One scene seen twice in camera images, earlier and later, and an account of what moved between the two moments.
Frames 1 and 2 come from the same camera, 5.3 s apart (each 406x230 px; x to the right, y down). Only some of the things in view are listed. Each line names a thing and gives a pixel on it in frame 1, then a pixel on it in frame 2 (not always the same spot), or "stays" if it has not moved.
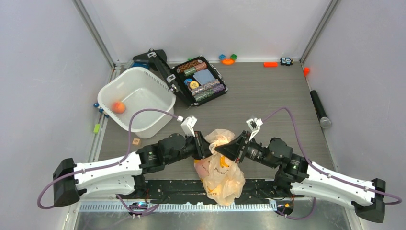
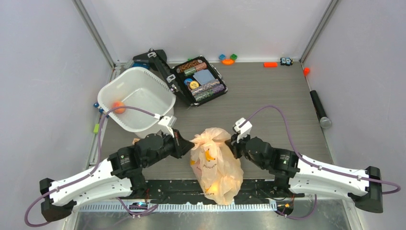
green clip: [96, 128] stays
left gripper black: [202, 146] -> [181, 145]
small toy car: [287, 61] stays
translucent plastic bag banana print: [222, 177] stays
